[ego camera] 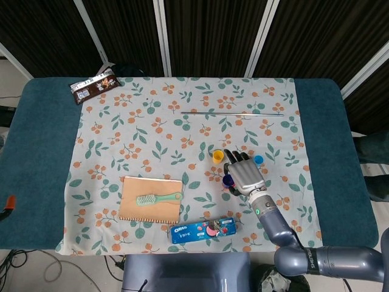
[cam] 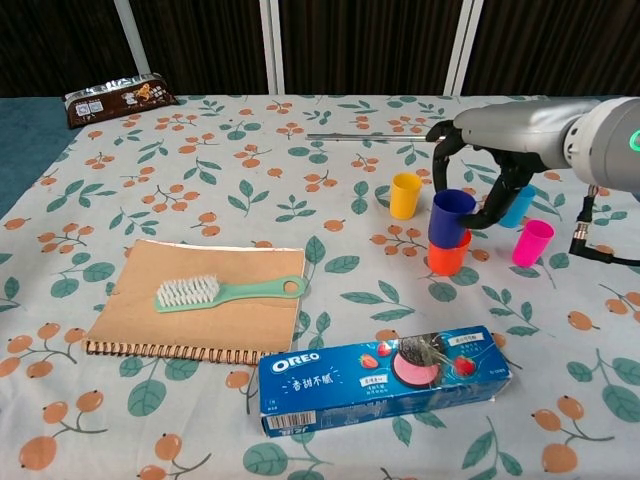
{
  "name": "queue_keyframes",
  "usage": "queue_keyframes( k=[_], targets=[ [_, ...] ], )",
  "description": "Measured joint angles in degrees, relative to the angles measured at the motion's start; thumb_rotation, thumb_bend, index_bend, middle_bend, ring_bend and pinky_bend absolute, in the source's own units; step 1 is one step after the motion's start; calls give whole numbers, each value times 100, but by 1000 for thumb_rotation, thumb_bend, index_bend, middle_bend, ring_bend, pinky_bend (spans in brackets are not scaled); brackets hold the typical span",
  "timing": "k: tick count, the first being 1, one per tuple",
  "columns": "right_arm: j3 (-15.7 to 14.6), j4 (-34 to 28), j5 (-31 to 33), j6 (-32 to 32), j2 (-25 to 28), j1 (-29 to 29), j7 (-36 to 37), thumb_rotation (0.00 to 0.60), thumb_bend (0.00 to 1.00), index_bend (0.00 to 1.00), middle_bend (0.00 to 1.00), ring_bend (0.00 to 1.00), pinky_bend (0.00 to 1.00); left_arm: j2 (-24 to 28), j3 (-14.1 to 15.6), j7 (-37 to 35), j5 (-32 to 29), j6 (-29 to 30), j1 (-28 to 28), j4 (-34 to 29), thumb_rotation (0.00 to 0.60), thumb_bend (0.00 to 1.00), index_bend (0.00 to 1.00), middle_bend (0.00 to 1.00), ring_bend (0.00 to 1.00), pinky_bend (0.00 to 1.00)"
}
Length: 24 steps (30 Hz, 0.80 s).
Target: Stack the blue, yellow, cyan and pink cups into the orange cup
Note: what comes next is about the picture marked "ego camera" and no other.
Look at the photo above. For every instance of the teal fabric table cover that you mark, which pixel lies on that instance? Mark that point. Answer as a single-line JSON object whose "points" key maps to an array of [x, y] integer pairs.
{"points": [[39, 152]]}

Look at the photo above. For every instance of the thin metal rod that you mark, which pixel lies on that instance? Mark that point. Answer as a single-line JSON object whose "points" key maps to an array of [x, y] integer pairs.
{"points": [[231, 113]]}

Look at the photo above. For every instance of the trash bin with black bag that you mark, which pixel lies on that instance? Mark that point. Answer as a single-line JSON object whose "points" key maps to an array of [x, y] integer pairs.
{"points": [[270, 283]]}

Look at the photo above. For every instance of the green scrubbing brush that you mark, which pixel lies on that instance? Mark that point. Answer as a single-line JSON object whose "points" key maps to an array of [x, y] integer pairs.
{"points": [[146, 200]]}

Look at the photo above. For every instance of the brown snack packet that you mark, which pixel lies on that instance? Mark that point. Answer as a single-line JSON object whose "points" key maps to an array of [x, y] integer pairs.
{"points": [[91, 88]]}

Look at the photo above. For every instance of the blue Oreo cookie box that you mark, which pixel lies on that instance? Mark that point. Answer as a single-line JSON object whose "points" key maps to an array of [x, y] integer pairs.
{"points": [[185, 232]]}

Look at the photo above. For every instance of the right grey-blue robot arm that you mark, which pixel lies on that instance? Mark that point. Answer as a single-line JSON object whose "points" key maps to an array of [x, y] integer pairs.
{"points": [[279, 231]]}

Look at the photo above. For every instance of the kraft spiral notebook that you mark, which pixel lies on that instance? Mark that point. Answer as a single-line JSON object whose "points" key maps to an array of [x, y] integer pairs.
{"points": [[146, 185]]}

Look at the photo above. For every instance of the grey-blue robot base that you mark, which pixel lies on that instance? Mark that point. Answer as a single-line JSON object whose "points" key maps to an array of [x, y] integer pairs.
{"points": [[185, 273]]}

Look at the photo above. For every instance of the light blue plastic cup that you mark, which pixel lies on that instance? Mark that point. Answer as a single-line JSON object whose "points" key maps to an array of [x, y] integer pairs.
{"points": [[259, 159]]}

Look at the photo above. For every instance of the yellow plastic cup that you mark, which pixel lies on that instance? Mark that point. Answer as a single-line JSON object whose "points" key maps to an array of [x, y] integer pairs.
{"points": [[218, 156]]}

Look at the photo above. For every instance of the floral leaf print tablecloth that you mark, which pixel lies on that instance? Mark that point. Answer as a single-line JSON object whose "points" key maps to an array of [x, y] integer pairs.
{"points": [[152, 127]]}

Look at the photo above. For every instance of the black box device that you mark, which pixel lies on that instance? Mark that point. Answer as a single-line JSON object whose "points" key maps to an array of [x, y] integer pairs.
{"points": [[6, 117]]}

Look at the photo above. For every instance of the dark blue plastic cup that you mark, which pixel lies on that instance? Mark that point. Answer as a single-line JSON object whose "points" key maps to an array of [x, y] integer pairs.
{"points": [[227, 182]]}

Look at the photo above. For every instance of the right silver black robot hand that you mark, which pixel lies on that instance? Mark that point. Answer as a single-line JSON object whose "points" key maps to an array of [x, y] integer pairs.
{"points": [[247, 176]]}

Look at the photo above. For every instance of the black folding screen white frames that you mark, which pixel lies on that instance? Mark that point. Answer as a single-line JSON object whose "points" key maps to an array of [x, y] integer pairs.
{"points": [[212, 30]]}

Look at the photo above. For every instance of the dark teal upholstered chair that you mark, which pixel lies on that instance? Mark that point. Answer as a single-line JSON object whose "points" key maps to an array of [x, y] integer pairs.
{"points": [[375, 152]]}

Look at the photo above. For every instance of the large orange plastic cup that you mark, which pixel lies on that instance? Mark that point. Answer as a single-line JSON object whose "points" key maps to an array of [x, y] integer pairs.
{"points": [[226, 188]]}

